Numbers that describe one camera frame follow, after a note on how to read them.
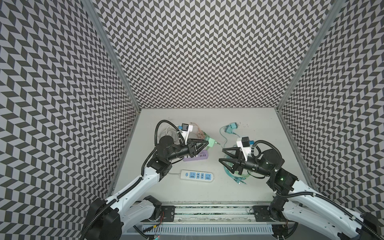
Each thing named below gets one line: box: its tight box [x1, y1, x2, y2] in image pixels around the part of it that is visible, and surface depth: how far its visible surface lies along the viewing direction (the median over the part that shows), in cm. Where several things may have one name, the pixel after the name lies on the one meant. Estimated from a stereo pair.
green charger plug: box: [208, 137, 218, 148], surface depth 69 cm
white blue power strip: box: [180, 170, 214, 182], surface depth 84 cm
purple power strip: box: [183, 150, 208, 162], surface depth 92 cm
